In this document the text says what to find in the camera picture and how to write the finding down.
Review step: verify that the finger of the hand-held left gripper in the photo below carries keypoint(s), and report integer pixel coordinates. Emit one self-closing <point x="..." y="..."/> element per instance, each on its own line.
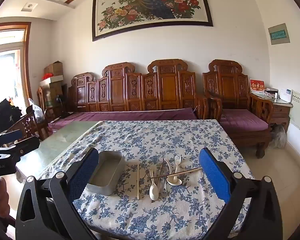
<point x="11" y="135"/>
<point x="22" y="147"/>

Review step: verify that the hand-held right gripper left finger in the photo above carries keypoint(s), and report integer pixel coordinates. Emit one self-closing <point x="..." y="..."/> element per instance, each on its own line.
<point x="86" y="171"/>

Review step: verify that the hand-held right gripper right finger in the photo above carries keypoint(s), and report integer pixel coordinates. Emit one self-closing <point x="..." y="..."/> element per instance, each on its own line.
<point x="213" y="175"/>

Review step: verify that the metal tin box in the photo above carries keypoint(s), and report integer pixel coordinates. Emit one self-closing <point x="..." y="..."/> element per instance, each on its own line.
<point x="107" y="172"/>

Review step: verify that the wooden chopstick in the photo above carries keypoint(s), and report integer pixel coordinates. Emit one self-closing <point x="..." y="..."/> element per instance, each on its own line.
<point x="138" y="182"/>
<point x="185" y="172"/>

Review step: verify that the white round plate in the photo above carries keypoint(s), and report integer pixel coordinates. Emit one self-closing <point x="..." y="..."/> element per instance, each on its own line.
<point x="153" y="191"/>

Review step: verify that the carved wooden chair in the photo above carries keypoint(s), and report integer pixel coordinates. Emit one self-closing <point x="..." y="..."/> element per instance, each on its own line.
<point x="27" y="126"/>

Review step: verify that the black cloth pile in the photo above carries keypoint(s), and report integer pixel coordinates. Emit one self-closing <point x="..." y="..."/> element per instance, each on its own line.
<point x="5" y="113"/>

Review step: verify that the clear plastic bag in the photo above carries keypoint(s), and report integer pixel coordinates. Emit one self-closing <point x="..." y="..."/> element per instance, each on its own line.
<point x="36" y="110"/>

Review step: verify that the white plastic fork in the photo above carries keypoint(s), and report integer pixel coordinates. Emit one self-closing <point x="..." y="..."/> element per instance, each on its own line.
<point x="177" y="161"/>

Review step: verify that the short white plastic spoon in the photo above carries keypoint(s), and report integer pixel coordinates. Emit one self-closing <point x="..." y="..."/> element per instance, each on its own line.
<point x="174" y="181"/>

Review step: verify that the metal spoon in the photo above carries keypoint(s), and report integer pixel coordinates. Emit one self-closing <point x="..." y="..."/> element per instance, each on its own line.
<point x="167" y="166"/>

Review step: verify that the metal fork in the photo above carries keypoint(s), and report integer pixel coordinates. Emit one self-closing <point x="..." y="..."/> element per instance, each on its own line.
<point x="160" y="163"/>

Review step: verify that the black desk lamp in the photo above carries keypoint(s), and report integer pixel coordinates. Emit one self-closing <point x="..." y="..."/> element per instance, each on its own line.
<point x="61" y="105"/>

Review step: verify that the purple armchair cushion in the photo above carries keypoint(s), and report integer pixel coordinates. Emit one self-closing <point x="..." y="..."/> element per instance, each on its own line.
<point x="242" y="120"/>

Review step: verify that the purple bench cushion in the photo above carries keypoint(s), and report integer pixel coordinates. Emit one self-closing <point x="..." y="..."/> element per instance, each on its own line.
<point x="127" y="117"/>

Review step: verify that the white flat box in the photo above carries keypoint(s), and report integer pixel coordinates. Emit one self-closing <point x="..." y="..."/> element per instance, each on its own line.
<point x="52" y="80"/>

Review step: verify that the blue floral tablecloth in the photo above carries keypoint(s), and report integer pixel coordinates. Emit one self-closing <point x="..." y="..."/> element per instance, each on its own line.
<point x="152" y="140"/>

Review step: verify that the wood framed balcony door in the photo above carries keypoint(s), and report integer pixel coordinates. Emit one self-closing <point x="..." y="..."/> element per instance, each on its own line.
<point x="7" y="65"/>

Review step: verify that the grey floor fan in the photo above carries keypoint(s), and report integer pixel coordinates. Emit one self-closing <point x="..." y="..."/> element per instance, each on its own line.
<point x="279" y="137"/>

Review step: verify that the brown cardboard box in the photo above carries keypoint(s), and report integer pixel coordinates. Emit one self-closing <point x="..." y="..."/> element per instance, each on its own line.
<point x="53" y="68"/>

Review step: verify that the carved wooden armchair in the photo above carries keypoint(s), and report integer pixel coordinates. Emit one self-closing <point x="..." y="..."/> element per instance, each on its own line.
<point x="227" y="85"/>

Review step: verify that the wooden side table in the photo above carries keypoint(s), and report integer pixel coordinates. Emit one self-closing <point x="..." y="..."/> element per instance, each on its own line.
<point x="280" y="112"/>

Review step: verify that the red desk calendar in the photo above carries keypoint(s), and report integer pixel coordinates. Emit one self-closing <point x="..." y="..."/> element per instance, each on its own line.
<point x="257" y="86"/>

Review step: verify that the carved wooden sofa bench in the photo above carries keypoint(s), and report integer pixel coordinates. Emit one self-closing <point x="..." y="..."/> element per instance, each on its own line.
<point x="165" y="87"/>

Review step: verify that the framed peacock flower painting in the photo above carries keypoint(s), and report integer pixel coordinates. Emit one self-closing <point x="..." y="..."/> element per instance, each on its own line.
<point x="152" y="7"/>

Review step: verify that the green wall box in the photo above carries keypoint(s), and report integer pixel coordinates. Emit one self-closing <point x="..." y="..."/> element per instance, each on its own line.
<point x="279" y="33"/>

